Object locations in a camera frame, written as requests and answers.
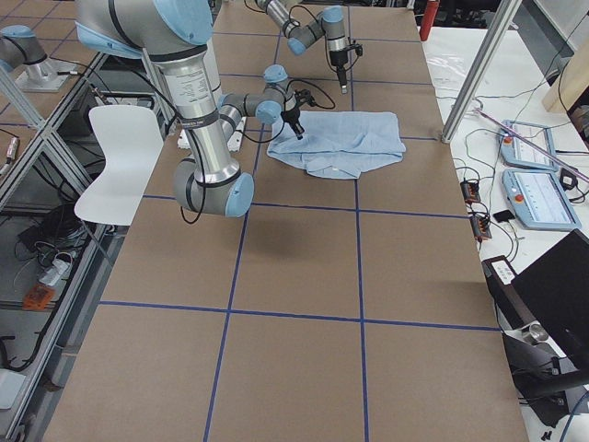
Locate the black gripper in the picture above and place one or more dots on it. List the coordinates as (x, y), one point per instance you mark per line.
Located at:
(292, 118)
(338, 61)

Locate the light blue button shirt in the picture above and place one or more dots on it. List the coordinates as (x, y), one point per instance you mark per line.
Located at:
(339, 145)

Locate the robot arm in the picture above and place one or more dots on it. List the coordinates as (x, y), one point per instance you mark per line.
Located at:
(303, 28)
(174, 36)

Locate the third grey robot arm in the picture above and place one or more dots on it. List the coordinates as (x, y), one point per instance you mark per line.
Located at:
(20, 47)

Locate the red cylinder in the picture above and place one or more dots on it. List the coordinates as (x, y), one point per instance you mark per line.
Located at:
(428, 18)

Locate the white chair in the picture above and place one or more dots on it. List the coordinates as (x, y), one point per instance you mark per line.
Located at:
(131, 141)

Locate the upper blue teach pendant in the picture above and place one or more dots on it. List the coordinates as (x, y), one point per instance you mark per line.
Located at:
(518, 154)

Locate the blue teach pendant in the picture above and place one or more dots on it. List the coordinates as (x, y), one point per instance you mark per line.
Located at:
(538, 201)
(518, 154)

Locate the lower blue teach pendant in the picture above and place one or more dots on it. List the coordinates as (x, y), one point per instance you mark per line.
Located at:
(538, 201)

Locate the black laptop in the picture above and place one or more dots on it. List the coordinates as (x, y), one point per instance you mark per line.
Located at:
(555, 290)

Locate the orange box on floor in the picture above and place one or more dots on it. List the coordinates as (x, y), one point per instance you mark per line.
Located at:
(38, 297)

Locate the black monitor stand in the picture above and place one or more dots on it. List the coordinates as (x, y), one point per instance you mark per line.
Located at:
(549, 384)

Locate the aluminium frame post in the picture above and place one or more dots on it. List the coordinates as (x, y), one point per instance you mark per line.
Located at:
(489, 46)

